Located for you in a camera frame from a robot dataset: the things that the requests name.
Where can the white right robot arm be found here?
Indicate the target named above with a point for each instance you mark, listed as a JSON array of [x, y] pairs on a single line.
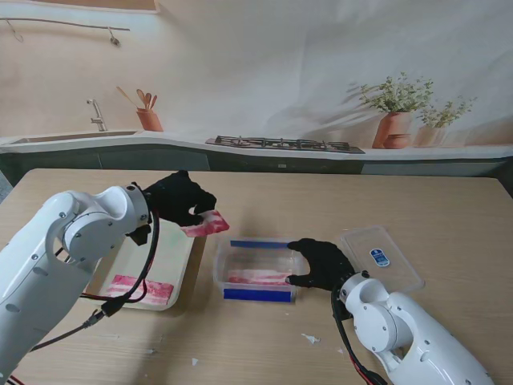
[[401, 329]]

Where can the clear container with blue clips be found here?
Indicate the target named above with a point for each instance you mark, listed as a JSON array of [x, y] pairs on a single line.
[[256, 294]]

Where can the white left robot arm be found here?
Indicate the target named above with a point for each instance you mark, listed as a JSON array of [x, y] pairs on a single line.
[[40, 272]]

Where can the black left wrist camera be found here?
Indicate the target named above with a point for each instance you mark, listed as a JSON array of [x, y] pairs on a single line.
[[140, 234]]

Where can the large white paper scrap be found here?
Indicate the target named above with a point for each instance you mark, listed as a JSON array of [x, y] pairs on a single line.
[[310, 339]]

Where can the clear lid with blue label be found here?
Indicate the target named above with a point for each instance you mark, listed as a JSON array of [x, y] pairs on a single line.
[[397, 260]]

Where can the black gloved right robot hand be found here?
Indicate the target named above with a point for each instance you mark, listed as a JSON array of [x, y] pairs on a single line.
[[328, 264]]

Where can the printed kitchen backdrop banner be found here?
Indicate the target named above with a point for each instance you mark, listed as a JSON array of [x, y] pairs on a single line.
[[256, 60]]

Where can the cream rectangular tray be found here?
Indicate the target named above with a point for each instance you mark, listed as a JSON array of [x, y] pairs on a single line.
[[168, 260]]

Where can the single pink bacon slice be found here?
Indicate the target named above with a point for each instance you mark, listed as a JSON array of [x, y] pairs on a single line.
[[212, 224], [156, 289]]

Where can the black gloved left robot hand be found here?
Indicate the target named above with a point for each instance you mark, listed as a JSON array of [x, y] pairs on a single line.
[[176, 196]]

